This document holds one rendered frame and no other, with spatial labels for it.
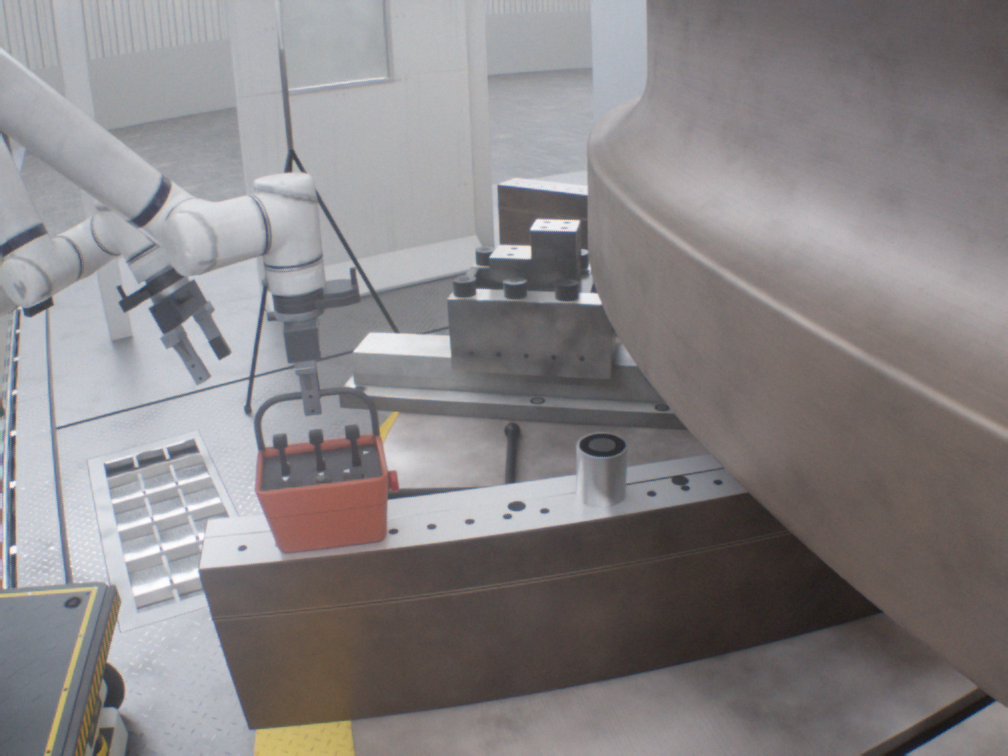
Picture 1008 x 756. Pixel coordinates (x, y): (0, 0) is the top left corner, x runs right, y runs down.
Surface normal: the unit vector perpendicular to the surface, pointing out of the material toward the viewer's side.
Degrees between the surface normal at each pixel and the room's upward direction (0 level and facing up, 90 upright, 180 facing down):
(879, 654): 0
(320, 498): 97
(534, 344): 90
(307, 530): 97
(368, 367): 71
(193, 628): 0
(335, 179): 90
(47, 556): 0
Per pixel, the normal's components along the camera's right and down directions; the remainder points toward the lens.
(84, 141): 0.75, 0.13
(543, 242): -0.21, 0.42
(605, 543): 0.18, 0.40
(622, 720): -0.04, -0.91
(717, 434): -0.97, 0.14
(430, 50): 0.49, 0.35
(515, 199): -0.57, 0.36
